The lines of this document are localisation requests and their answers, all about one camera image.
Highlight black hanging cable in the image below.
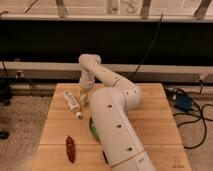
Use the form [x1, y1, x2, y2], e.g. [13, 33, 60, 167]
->
[127, 13, 165, 82]

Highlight black floor cables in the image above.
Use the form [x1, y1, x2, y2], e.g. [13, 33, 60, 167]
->
[165, 87, 213, 150]

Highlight blue power adapter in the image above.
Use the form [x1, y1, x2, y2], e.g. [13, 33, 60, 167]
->
[175, 94, 192, 112]

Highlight white toothpaste tube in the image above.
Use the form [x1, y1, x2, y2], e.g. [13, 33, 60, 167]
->
[63, 90, 82, 119]

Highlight grey metal rail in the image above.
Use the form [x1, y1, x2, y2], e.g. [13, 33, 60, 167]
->
[0, 62, 213, 84]

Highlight black object at left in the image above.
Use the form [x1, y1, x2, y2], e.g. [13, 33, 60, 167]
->
[0, 79, 12, 106]

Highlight green ceramic bowl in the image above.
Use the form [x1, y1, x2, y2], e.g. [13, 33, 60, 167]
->
[89, 118, 100, 142]

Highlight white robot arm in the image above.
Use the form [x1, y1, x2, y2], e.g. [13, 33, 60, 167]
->
[79, 54, 156, 171]

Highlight red chili pepper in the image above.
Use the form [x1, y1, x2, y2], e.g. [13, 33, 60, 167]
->
[66, 136, 75, 163]

